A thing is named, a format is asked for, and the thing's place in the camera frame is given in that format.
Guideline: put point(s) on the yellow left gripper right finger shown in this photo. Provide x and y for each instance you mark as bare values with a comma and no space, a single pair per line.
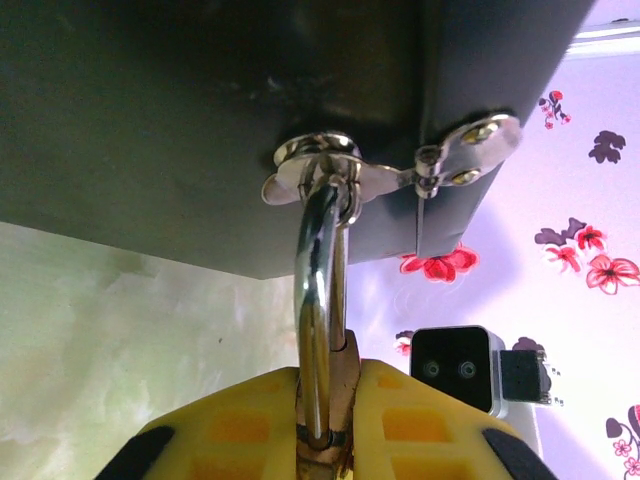
425,430

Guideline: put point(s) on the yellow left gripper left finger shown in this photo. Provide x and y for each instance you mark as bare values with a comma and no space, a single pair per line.
225,425

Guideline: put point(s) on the starry night painted box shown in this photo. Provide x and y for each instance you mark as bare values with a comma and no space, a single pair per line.
150,125

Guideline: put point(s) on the silver hasp latch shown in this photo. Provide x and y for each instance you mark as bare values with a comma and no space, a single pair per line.
480,145

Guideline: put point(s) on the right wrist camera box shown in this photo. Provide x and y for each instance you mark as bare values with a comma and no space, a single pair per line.
450,365

